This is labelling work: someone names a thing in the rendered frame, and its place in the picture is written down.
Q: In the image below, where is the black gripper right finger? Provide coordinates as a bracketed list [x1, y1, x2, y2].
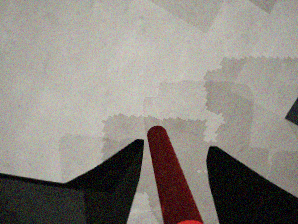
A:
[206, 146, 298, 224]

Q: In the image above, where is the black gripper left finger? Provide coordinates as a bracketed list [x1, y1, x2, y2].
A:
[0, 139, 144, 224]

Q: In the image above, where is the dark red peg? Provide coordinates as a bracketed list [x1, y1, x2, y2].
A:
[147, 126, 203, 224]

